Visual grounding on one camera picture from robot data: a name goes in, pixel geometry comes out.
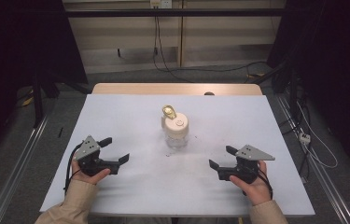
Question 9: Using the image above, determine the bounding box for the hand-held gripper black cable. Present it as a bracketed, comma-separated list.
[256, 167, 274, 200]
[63, 142, 84, 196]

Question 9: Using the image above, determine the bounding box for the black horizontal metal bar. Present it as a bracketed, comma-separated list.
[64, 7, 286, 18]

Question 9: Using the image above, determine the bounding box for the person's left hand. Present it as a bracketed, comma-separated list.
[71, 160, 112, 186]

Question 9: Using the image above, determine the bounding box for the person's right hand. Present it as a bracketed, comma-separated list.
[229, 161, 273, 206]

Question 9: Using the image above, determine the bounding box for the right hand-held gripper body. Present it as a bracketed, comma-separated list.
[217, 144, 275, 185]

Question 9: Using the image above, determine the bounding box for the right hand-held gripper black cable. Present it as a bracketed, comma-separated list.
[256, 167, 274, 200]

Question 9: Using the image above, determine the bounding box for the black metal stand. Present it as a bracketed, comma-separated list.
[31, 69, 61, 129]

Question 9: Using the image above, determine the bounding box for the white wall socket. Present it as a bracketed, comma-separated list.
[149, 0, 173, 9]

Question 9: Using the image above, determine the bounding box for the black curtain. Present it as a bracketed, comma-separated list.
[0, 0, 89, 167]
[267, 0, 350, 175]

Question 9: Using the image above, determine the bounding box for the black cable on wall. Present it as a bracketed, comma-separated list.
[152, 15, 269, 84]

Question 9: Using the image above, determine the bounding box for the white table cover board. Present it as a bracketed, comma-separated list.
[39, 93, 315, 217]

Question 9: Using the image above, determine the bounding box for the clear bottle with cream lid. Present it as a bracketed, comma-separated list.
[161, 105, 189, 149]

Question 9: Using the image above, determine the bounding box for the metal floor rail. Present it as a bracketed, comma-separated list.
[0, 115, 50, 224]
[274, 94, 350, 224]

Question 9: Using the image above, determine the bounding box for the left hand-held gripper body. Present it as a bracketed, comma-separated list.
[73, 134, 121, 177]

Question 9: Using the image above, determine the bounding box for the white cable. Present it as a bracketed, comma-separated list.
[296, 102, 339, 170]

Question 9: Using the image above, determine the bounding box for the left hand-held gripper black cable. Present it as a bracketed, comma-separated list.
[63, 142, 84, 196]

